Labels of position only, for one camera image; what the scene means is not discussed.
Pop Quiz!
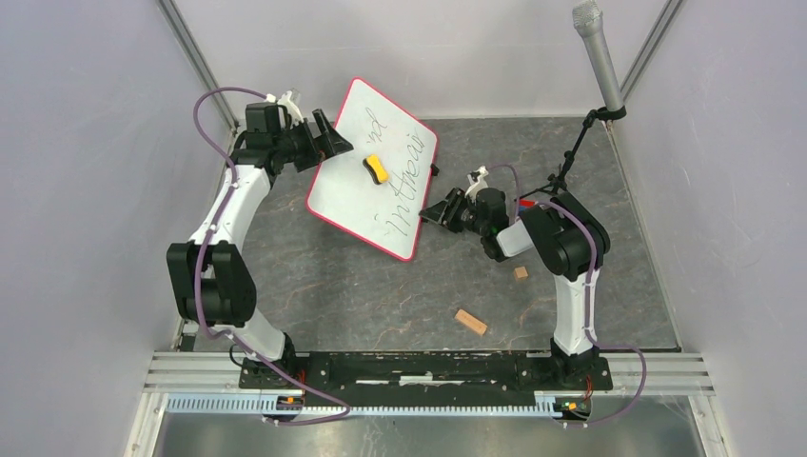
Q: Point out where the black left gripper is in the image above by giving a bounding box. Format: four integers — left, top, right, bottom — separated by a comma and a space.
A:
273, 109, 352, 172

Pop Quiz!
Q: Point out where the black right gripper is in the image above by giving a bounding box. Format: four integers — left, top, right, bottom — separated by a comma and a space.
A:
420, 187, 487, 237

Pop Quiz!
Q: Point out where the pink framed whiteboard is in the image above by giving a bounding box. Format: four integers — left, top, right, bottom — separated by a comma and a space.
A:
306, 78, 439, 262

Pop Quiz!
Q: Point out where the yellow whiteboard eraser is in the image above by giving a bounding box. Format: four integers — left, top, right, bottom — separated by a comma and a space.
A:
362, 154, 389, 185

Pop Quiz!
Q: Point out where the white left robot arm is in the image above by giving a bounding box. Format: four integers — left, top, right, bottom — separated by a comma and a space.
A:
167, 101, 353, 388

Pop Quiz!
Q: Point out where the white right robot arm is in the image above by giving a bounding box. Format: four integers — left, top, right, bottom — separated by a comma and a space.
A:
420, 188, 611, 388

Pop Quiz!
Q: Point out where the red and blue block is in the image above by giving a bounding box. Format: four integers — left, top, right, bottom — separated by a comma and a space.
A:
518, 199, 541, 212

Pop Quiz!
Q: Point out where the small wooden cube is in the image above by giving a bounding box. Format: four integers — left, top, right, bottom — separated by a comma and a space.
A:
514, 267, 529, 280

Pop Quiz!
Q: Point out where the long wooden block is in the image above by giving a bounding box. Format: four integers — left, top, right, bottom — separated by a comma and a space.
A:
455, 309, 488, 336

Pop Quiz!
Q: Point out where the black tripod mic stand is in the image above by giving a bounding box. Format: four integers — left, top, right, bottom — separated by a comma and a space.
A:
519, 107, 627, 198

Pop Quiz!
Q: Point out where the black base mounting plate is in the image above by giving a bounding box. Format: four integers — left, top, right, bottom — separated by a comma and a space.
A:
238, 350, 614, 410

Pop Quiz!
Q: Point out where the silver microphone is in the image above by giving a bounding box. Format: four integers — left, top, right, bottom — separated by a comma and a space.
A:
572, 1, 625, 112

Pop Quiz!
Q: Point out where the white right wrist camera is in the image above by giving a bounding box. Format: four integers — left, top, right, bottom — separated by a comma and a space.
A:
465, 166, 488, 201

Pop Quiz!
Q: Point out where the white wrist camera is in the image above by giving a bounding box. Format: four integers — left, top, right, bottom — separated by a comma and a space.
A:
465, 166, 488, 201
265, 89, 304, 127

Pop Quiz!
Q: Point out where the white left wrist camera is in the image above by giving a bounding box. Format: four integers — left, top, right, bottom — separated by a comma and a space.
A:
265, 89, 304, 127

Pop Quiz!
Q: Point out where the aluminium rail frame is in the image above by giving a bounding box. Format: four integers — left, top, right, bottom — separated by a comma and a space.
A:
125, 350, 726, 456

